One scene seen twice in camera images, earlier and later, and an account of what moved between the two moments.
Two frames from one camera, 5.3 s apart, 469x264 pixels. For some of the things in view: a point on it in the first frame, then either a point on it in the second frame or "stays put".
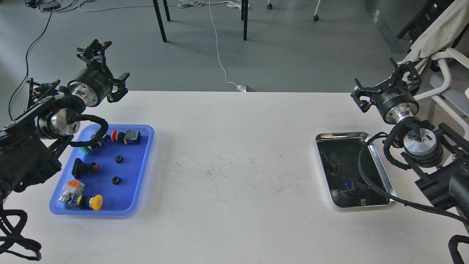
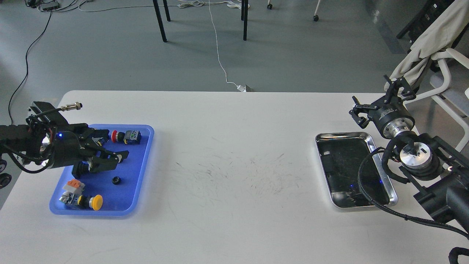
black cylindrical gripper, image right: (395, 105) to (391, 116)
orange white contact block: (74, 186) stays put
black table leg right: (244, 16) stays put
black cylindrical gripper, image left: (94, 84) to (66, 151)
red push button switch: (129, 137) stays put
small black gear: (116, 180) stays put
